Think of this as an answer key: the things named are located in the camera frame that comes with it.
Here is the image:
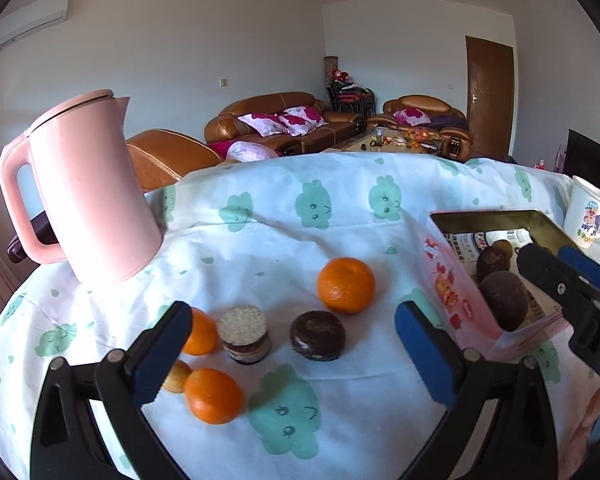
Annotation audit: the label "white cartoon mug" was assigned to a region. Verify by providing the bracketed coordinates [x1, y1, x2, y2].
[562, 175, 600, 251]

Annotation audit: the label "dark purple chair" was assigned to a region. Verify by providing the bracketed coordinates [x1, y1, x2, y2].
[7, 209, 62, 265]

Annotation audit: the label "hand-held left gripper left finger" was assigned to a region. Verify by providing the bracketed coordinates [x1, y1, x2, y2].
[30, 301, 196, 480]

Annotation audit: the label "brown leather armchair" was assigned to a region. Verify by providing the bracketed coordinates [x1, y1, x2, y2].
[366, 94, 474, 162]

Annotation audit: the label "printed paper lining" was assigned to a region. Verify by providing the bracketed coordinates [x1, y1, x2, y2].
[444, 227, 566, 328]

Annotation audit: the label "round layered rice cake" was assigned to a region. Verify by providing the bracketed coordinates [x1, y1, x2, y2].
[217, 305, 272, 365]

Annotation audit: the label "large orange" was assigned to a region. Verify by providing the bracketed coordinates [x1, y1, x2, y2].
[317, 257, 376, 315]

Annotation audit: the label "dark round cakes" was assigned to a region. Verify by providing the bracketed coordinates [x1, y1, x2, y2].
[478, 271, 530, 332]

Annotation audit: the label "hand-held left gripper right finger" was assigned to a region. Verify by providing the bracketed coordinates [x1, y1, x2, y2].
[394, 300, 567, 480]

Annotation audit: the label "stack of dark chairs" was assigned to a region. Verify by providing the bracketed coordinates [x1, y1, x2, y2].
[327, 79, 376, 117]

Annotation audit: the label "small yellow fruit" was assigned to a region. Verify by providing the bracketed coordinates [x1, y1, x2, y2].
[161, 359, 192, 394]

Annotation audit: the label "tall floor vase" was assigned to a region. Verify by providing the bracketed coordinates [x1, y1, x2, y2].
[323, 55, 340, 89]

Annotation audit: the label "brown wooden door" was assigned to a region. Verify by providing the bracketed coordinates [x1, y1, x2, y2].
[464, 35, 516, 159]

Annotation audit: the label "round chocolate pie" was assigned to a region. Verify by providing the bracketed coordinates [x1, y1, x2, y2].
[289, 310, 347, 362]

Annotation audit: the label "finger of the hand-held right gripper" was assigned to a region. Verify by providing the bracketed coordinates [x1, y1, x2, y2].
[559, 244, 600, 302]
[517, 243, 600, 312]

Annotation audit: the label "pink floral pillow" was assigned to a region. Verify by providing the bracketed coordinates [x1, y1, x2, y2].
[207, 140, 284, 164]
[237, 112, 287, 137]
[393, 107, 431, 128]
[278, 105, 326, 136]

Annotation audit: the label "purple blanket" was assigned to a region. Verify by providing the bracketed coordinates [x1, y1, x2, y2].
[429, 114, 469, 131]

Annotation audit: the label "pink electric kettle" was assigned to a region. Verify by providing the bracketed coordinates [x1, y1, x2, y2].
[0, 89, 164, 284]

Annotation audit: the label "long brown leather sofa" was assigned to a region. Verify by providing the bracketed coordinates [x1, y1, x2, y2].
[203, 91, 367, 155]

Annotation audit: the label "wooden coffee table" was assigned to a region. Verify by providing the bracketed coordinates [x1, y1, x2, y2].
[319, 127, 447, 159]

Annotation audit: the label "white cloud-print tablecloth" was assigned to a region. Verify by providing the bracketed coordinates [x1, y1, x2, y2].
[0, 151, 600, 480]

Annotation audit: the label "white air conditioner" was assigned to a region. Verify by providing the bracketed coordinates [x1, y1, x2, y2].
[0, 0, 71, 52]

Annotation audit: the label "black television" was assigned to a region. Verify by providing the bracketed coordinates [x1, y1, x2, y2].
[562, 129, 600, 197]

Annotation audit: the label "pink tin box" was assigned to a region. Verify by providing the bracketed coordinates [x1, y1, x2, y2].
[422, 209, 587, 364]

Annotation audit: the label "person's right hand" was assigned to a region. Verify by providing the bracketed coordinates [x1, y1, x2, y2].
[574, 384, 600, 455]

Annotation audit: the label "small dark passion fruit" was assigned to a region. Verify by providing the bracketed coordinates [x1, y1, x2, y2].
[476, 245, 511, 279]

